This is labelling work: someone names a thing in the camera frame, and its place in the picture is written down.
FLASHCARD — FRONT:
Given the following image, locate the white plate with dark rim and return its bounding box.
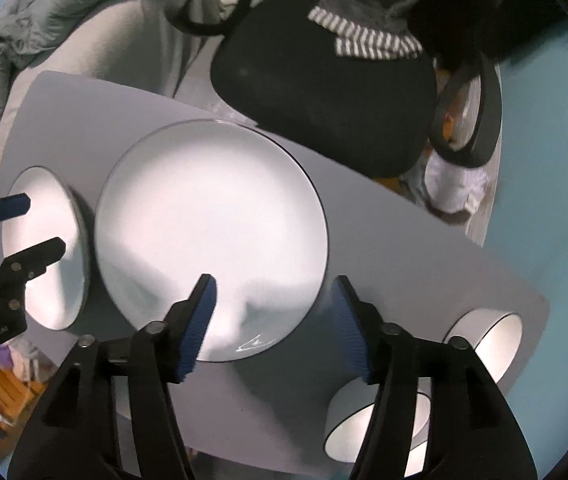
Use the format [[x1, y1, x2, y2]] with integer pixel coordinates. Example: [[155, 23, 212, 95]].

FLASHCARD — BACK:
[[94, 119, 330, 364], [1, 166, 90, 331]]

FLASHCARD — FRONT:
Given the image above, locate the white bowl with dark rim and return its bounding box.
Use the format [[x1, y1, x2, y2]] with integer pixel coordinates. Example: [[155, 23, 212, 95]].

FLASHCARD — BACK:
[[322, 376, 433, 476], [442, 308, 524, 384]]

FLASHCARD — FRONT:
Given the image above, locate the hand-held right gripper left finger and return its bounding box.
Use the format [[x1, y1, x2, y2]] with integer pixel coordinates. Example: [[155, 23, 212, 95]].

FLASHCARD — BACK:
[[8, 274, 218, 480]]

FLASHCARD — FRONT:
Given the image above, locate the grey garment with striped cuffs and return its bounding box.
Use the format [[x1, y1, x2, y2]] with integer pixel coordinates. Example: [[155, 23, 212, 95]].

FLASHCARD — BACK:
[[308, 0, 465, 61]]

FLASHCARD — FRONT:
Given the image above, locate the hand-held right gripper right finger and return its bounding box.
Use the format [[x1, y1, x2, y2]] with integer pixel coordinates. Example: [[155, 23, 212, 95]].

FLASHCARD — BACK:
[[330, 275, 538, 480]]

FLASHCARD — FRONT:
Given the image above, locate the grey quilted blanket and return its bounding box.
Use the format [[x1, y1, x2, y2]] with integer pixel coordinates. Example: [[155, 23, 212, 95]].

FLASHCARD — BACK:
[[0, 0, 165, 166]]

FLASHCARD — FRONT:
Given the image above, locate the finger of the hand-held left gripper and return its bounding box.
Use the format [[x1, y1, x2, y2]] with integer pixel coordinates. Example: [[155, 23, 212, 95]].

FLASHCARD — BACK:
[[1, 237, 67, 282], [0, 193, 31, 227]]

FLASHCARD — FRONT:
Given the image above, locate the black office chair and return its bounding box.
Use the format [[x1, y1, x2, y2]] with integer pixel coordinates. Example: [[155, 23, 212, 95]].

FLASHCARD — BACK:
[[166, 0, 515, 179]]

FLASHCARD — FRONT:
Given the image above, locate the pale grey bed sheet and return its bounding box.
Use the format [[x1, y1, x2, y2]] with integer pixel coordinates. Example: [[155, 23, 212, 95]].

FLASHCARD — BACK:
[[76, 0, 225, 111]]

